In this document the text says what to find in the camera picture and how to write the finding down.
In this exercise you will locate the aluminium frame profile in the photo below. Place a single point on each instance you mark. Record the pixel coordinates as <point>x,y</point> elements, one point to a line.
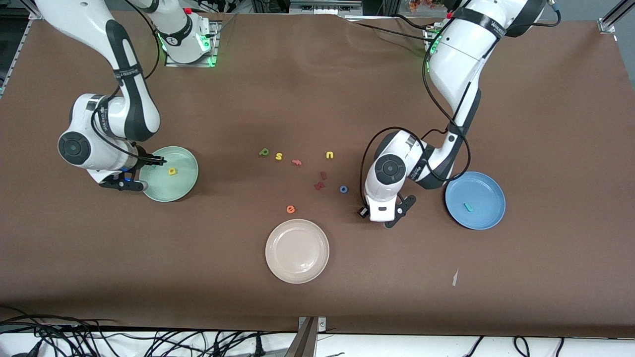
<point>609,22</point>
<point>20,44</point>

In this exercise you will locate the orange artificial flowers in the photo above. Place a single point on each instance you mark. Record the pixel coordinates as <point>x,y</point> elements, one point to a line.
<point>426,4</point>

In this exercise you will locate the white paper scrap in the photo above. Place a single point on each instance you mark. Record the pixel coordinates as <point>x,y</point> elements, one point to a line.
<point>455,277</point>

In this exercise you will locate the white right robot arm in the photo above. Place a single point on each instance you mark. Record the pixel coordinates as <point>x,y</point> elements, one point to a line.
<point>74,20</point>

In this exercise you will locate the dark angled bar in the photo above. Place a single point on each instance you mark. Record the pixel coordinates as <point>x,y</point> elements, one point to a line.
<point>303,344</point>

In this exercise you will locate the grey device box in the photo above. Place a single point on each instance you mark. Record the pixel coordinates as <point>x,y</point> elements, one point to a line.
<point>325,6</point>

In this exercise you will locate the silver bracket plate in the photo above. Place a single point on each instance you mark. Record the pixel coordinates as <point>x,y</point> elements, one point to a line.
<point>322,325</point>

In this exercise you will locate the dark red foam letter k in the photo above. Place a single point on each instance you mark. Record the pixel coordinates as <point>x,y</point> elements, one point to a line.
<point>319,186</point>

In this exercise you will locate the beige plate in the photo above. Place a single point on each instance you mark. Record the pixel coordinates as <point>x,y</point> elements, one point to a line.
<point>297,251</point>

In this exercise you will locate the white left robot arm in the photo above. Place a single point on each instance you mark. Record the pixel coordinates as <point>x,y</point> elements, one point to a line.
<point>466,54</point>

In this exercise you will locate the brown table cover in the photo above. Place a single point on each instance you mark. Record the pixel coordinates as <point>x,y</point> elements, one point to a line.
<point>99,248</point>

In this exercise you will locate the blue plate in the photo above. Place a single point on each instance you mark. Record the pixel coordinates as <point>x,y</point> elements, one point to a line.
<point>483,193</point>

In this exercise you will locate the green plate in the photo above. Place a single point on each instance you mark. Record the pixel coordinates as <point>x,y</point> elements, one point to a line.
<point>178,187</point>

